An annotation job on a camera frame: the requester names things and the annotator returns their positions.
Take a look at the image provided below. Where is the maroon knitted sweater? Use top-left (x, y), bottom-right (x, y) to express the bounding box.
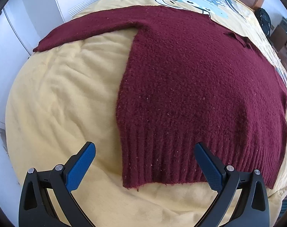
top-left (36, 6), bottom-right (287, 188)

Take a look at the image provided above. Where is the yellow dino print bedspread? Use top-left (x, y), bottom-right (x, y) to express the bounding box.
top-left (6, 0), bottom-right (287, 226)

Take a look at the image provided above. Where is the wooden drawer chest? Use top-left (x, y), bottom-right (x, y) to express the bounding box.
top-left (270, 18), bottom-right (287, 71)

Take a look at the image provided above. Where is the black backpack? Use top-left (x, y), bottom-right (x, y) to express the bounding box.
top-left (254, 8), bottom-right (271, 37)

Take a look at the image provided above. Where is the white wardrobe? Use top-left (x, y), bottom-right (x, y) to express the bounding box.
top-left (0, 0), bottom-right (98, 127)

